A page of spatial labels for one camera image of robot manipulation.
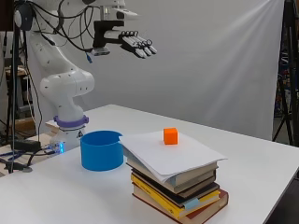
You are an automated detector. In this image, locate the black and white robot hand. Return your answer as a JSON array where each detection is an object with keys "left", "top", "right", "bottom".
[{"left": 91, "top": 20, "right": 159, "bottom": 60}]

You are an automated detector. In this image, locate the white backdrop sheet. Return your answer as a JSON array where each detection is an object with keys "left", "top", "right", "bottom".
[{"left": 26, "top": 0, "right": 286, "bottom": 142}]

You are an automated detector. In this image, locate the black stand pole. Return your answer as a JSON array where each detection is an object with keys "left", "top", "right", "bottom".
[{"left": 5, "top": 0, "right": 34, "bottom": 175}]

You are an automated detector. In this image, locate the brown cardboard box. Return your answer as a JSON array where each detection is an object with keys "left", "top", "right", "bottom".
[{"left": 13, "top": 117, "right": 37, "bottom": 133}]

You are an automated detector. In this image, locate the blue round tub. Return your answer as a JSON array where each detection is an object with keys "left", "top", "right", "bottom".
[{"left": 79, "top": 130, "right": 125, "bottom": 173}]

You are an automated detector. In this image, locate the orange cube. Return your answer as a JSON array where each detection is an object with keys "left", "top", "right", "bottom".
[{"left": 163, "top": 127, "right": 179, "bottom": 147}]

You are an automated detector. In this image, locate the white open paper book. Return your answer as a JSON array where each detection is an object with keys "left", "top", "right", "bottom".
[{"left": 119, "top": 130, "right": 228, "bottom": 185}]

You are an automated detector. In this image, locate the black power box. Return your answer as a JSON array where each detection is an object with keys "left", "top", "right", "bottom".
[{"left": 11, "top": 138, "right": 42, "bottom": 153}]

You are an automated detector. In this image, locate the beige hardcover book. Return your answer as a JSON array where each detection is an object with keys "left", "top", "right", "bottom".
[{"left": 125, "top": 157, "right": 220, "bottom": 194}]

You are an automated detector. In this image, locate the yellow book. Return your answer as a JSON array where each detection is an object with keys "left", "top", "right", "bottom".
[{"left": 130, "top": 173, "right": 221, "bottom": 219}]

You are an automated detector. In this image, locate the black book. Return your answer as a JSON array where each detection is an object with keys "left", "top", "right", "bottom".
[{"left": 130, "top": 168, "right": 221, "bottom": 201}]

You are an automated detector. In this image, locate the black tripod stand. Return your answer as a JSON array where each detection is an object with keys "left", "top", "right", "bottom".
[{"left": 272, "top": 0, "right": 299, "bottom": 147}]

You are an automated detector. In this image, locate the red-brown hardcover book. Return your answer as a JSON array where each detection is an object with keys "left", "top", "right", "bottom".
[{"left": 132, "top": 183, "right": 230, "bottom": 224}]

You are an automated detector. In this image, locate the blue cable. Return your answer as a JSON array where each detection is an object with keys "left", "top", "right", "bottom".
[{"left": 0, "top": 148, "right": 61, "bottom": 161}]

